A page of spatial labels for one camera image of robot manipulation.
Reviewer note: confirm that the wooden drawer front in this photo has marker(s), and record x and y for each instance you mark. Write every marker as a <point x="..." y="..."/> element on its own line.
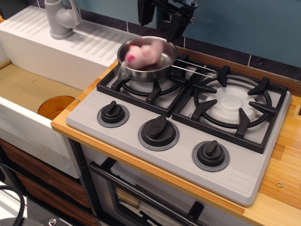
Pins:
<point x="45" y="184"/>

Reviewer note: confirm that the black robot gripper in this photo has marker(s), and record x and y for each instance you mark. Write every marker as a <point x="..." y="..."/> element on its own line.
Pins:
<point x="180" y="17"/>

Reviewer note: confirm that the black right burner grate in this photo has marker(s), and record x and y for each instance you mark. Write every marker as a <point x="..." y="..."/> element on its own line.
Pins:
<point x="240" y="109"/>

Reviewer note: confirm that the grey toy faucet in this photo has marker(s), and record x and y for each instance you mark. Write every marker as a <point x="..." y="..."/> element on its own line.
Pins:
<point x="62" y="21"/>

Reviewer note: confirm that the pink stuffed pig toy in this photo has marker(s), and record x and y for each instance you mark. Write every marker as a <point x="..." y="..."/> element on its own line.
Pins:
<point x="139" y="57"/>

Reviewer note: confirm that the black middle stove knob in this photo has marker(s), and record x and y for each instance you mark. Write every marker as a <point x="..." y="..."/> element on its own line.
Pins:
<point x="158" y="134"/>

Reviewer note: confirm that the toy oven door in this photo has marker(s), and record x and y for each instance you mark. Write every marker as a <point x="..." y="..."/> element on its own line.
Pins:
<point x="136" y="199"/>

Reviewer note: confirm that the white toy sink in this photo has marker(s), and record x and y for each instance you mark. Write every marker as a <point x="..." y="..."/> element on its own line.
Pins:
<point x="36" y="67"/>

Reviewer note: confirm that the black left burner grate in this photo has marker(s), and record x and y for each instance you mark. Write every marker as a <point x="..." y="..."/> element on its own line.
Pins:
<point x="161" y="97"/>

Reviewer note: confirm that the black oven door handle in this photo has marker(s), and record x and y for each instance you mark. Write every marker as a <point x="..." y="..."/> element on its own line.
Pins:
<point x="104" y="171"/>

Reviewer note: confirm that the black right stove knob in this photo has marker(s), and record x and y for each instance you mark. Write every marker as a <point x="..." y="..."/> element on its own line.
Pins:
<point x="211" y="156"/>

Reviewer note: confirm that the black left stove knob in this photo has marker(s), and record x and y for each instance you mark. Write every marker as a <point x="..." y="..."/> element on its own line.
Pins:
<point x="113" y="115"/>

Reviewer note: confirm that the black burner grate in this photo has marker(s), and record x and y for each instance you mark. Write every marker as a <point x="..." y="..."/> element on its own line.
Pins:
<point x="161" y="97"/>
<point x="240" y="109"/>

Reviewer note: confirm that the grey toy stove top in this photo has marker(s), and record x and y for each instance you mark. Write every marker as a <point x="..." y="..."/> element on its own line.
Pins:
<point x="239" y="181"/>

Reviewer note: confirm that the orange plastic plate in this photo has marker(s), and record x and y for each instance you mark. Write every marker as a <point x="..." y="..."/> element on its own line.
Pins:
<point x="54" y="106"/>

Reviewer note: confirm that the stainless steel pan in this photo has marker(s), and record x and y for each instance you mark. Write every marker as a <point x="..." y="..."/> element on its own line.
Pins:
<point x="168" y="61"/>

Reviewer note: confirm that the black stove knob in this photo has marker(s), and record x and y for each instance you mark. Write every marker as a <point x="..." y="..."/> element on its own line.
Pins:
<point x="113" y="115"/>
<point x="211" y="156"/>
<point x="158" y="134"/>

